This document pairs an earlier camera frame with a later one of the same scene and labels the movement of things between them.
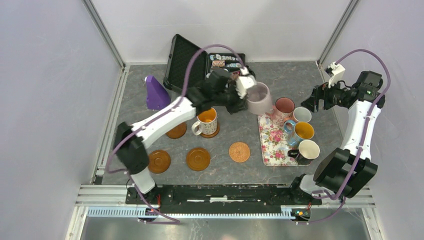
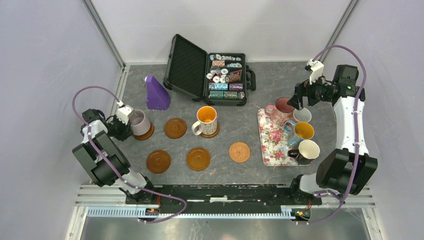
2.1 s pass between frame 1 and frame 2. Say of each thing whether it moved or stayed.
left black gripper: moved
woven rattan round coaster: stayed
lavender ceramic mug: moved
